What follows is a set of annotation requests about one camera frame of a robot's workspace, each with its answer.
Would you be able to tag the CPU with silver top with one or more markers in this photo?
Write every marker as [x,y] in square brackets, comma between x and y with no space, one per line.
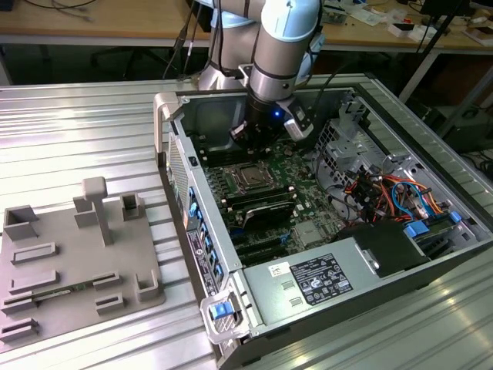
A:
[250,177]

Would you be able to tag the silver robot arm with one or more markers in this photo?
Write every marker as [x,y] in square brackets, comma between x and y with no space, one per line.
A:
[277,58]

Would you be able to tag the green RAM stick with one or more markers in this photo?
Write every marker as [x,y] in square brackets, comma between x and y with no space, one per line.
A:
[61,291]
[262,198]

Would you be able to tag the metal drive cage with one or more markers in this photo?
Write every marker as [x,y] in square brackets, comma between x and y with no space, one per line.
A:
[343,154]

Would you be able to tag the black expansion card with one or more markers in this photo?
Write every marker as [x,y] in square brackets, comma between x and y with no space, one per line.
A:
[269,216]

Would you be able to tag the green motherboard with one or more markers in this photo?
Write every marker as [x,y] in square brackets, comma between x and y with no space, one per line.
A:
[316,216]

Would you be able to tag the silver chipset heatsink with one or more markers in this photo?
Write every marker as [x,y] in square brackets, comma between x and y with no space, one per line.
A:
[310,235]

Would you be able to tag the grey open PC case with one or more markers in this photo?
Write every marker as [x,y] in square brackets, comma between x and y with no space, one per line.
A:
[225,246]

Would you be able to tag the small white box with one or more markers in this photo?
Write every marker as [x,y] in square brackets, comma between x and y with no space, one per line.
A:
[402,32]

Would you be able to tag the grey power supply unit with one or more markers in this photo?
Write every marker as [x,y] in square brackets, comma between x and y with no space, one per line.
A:
[258,297]

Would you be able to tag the black plastic air shroud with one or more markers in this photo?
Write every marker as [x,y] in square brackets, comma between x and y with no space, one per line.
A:
[385,246]

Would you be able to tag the blue drive carrier latch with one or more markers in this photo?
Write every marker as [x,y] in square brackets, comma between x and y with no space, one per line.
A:
[418,230]

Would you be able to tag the blue case release latch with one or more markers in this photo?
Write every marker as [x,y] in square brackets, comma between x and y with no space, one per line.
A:
[220,311]

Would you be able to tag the wooden desk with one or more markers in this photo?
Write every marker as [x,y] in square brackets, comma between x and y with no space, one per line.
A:
[96,19]

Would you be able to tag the grey parts rack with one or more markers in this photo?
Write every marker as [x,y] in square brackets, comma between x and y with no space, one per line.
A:
[77,262]

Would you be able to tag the flat cardboard box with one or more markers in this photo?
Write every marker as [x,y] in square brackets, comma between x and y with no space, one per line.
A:
[479,34]

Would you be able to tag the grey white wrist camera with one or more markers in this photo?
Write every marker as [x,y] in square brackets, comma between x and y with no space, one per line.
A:
[296,129]

